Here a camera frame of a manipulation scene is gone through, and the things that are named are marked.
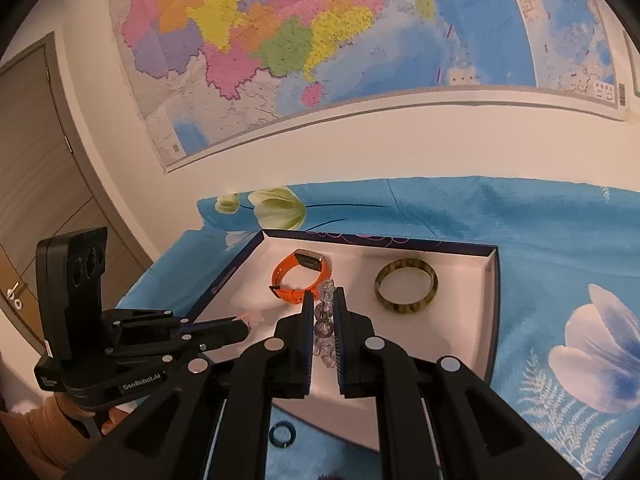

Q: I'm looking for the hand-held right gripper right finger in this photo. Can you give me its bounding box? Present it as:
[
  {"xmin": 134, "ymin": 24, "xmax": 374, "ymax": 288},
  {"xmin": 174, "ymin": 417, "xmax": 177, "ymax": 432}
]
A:
[{"xmin": 332, "ymin": 287, "xmax": 586, "ymax": 480}]

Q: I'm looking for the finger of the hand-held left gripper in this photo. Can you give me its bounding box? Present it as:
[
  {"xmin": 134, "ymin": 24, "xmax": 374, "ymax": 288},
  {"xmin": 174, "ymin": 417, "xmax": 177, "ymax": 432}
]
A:
[
  {"xmin": 102, "ymin": 309, "xmax": 253, "ymax": 337},
  {"xmin": 106, "ymin": 331, "xmax": 251, "ymax": 362}
]

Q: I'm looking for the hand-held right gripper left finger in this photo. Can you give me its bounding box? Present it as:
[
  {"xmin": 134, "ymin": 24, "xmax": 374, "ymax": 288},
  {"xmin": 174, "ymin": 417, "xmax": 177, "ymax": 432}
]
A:
[{"xmin": 65, "ymin": 290, "xmax": 316, "ymax": 480}]

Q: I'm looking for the clear bead bracelet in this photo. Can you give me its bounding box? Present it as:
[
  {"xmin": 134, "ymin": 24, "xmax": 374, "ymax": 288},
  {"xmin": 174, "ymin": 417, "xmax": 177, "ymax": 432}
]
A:
[{"xmin": 312, "ymin": 279, "xmax": 341, "ymax": 368}]

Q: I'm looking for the dark ring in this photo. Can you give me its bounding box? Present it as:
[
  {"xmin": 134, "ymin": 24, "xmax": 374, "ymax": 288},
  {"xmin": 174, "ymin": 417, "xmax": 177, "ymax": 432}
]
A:
[{"xmin": 269, "ymin": 422, "xmax": 297, "ymax": 450}]

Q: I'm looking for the navy shallow box tray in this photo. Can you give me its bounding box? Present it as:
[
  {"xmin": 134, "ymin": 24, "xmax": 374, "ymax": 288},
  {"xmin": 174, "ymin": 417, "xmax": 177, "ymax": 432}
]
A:
[{"xmin": 186, "ymin": 229, "xmax": 501, "ymax": 456}]

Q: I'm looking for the person's left forearm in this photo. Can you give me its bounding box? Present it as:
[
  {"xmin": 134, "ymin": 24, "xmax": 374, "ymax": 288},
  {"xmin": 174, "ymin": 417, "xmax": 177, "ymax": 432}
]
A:
[{"xmin": 0, "ymin": 399, "xmax": 88, "ymax": 475}]

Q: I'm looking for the person's left hand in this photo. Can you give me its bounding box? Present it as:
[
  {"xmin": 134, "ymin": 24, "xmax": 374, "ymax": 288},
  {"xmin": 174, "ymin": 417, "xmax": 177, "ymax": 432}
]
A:
[{"xmin": 52, "ymin": 391, "xmax": 123, "ymax": 436}]

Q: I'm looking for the orange smartwatch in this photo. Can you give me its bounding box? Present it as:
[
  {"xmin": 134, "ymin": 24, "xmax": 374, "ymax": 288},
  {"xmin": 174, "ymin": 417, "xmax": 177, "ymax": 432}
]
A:
[{"xmin": 270, "ymin": 248, "xmax": 333, "ymax": 306}]

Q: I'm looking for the green mottled bangle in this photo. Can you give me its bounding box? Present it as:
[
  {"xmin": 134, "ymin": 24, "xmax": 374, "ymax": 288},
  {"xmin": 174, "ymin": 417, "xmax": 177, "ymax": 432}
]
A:
[{"xmin": 375, "ymin": 257, "xmax": 440, "ymax": 316}]

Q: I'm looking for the brown wooden door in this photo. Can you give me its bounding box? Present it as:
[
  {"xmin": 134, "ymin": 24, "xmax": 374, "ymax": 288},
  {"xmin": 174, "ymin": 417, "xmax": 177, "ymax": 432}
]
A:
[{"xmin": 0, "ymin": 32, "xmax": 153, "ymax": 351}]

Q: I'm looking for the blue floral cloth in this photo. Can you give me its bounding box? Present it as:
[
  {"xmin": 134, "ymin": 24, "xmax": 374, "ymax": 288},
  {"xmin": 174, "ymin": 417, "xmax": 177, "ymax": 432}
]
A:
[{"xmin": 117, "ymin": 176, "xmax": 640, "ymax": 480}]

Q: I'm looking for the silver door handle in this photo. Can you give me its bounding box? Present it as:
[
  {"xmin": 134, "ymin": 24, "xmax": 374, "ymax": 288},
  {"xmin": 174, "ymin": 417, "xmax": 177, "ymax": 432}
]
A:
[{"xmin": 2, "ymin": 282, "xmax": 24, "ymax": 311}]

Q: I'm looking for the colourful wall map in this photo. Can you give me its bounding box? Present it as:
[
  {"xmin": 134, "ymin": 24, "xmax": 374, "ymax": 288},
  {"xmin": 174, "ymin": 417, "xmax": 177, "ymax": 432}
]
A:
[{"xmin": 107, "ymin": 0, "xmax": 631, "ymax": 176}]

